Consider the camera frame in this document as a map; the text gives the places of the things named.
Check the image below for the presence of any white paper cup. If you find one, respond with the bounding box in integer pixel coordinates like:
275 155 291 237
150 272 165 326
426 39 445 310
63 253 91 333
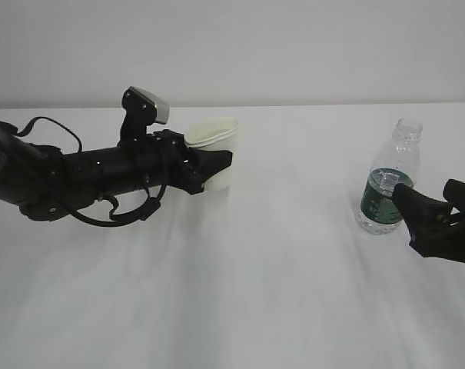
184 117 238 191

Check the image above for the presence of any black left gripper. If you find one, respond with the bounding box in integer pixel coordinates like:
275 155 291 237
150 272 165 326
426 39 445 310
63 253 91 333
131 130 232 194

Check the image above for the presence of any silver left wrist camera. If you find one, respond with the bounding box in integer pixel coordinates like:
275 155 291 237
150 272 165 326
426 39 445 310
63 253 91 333
120 86 170 144

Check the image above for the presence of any clear green-label water bottle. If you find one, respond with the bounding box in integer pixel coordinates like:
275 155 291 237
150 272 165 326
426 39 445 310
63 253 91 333
357 118 423 235

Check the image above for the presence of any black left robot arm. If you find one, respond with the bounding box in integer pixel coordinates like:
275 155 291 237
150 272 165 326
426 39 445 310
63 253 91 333
0 119 233 228

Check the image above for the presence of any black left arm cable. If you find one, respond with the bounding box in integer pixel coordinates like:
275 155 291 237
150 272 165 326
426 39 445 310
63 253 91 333
0 116 168 228

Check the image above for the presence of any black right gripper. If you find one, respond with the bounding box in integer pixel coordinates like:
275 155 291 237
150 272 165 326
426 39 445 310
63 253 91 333
391 179 465 264

